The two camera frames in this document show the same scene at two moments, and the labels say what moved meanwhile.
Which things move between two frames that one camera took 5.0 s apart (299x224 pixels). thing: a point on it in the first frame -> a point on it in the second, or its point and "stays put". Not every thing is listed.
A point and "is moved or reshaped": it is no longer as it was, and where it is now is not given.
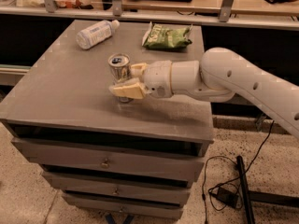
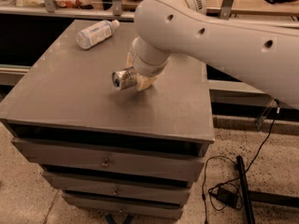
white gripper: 158,77 -> 135,61
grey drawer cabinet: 135,159 stays put
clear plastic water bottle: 92,35 stays put
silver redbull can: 120,64 is moved or reshaped
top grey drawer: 113,159 stays put
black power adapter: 227,197 stays put
